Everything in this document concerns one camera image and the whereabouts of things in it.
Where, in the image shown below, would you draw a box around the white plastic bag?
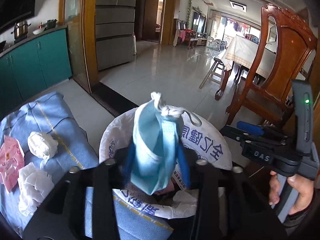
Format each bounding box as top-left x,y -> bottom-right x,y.
17,162 -> 54,217

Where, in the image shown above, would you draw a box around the light blue face mask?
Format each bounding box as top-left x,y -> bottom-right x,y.
127,92 -> 202,195

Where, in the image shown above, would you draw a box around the white bag-lined trash bin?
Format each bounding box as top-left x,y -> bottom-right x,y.
99,109 -> 232,219

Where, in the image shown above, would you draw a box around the teal kitchen base cabinets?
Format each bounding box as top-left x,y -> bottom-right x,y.
1,25 -> 72,117

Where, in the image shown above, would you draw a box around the person's right hand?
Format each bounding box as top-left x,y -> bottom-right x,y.
268,170 -> 315,215

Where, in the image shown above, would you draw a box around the wooden stool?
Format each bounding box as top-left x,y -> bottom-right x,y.
199,57 -> 225,89

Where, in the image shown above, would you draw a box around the white crumpled tissue ball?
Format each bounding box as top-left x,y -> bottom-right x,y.
27,132 -> 59,161

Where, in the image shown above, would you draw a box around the dining table with cloth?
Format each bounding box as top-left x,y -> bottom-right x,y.
215,36 -> 276,101

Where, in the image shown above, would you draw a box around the pink crumpled plastic wrapper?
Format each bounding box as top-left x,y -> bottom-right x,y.
0,135 -> 24,194

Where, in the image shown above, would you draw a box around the light blue checked tablecloth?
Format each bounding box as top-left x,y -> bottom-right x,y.
1,92 -> 173,239

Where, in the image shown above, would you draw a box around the brown wooden dining chair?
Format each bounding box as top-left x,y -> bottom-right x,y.
226,4 -> 317,128

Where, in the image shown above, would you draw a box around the ceiling air conditioner vent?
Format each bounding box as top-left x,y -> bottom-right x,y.
230,1 -> 247,13

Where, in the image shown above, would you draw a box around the silver grey refrigerator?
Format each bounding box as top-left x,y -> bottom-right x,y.
95,0 -> 136,71

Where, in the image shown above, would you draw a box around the white bowl on counter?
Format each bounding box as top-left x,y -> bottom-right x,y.
33,28 -> 45,35

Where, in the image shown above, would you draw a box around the stainless steel stock pot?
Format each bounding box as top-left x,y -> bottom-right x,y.
11,20 -> 30,40

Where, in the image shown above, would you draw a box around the small black pot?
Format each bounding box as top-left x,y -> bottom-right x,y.
43,19 -> 57,30

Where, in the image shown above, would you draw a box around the black range hood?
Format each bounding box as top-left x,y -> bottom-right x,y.
1,0 -> 35,33

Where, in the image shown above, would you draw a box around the wooden sliding door frame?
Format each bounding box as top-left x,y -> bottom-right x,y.
59,0 -> 99,94

